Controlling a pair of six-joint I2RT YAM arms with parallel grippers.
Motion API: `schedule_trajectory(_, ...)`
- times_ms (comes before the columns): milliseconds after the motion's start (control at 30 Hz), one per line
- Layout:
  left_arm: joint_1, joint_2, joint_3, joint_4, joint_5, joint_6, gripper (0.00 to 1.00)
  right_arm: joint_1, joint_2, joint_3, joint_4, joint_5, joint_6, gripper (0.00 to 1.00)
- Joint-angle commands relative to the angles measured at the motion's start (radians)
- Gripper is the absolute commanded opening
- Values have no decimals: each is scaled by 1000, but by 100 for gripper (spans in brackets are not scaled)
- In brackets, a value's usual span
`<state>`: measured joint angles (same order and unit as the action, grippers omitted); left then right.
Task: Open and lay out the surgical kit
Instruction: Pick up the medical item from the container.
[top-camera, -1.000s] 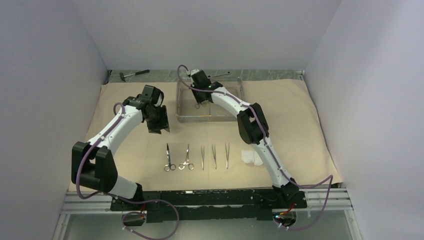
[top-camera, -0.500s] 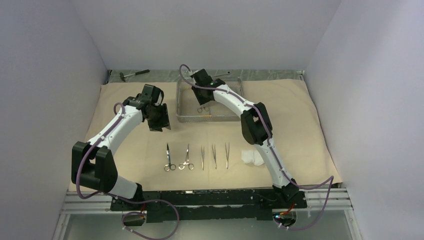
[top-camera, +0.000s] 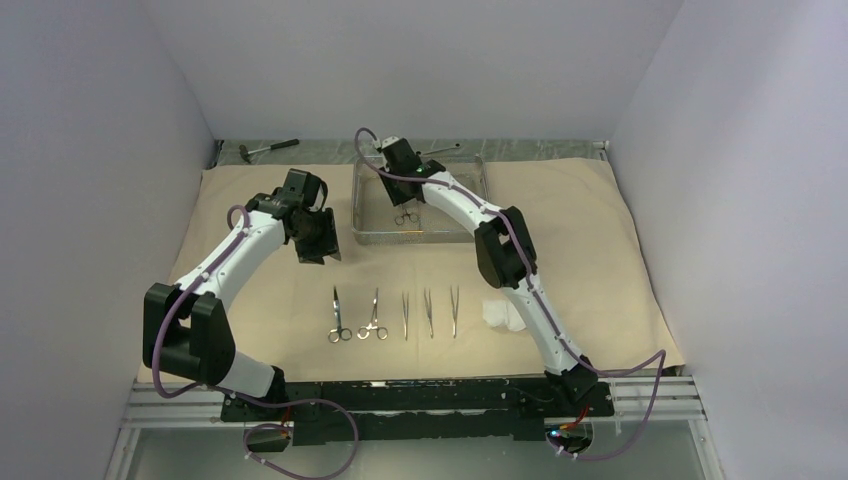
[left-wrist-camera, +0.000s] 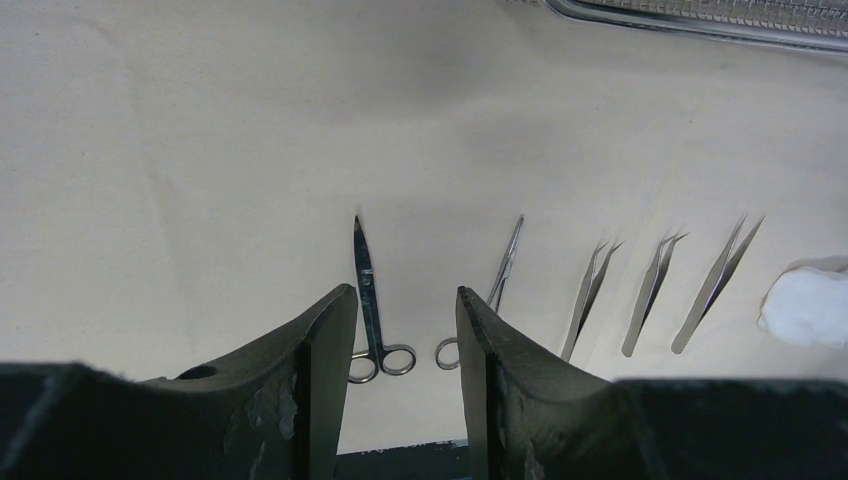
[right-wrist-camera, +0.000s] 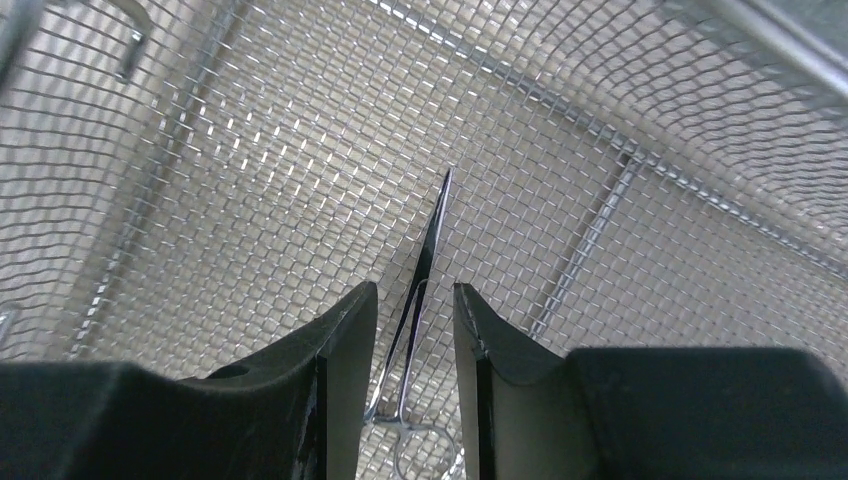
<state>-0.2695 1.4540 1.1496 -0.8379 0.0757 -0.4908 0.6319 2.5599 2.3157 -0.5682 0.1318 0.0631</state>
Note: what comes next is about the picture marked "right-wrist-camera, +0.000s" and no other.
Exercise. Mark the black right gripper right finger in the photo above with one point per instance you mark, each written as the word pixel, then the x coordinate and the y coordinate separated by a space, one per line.
pixel 641 412

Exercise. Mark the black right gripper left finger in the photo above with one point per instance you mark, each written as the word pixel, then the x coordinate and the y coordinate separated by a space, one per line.
pixel 292 410

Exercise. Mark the silver surgical scissors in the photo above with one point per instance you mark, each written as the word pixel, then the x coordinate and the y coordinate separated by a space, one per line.
pixel 411 317

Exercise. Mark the metal mesh instrument tray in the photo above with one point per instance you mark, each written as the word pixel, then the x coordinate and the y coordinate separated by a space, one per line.
pixel 624 173

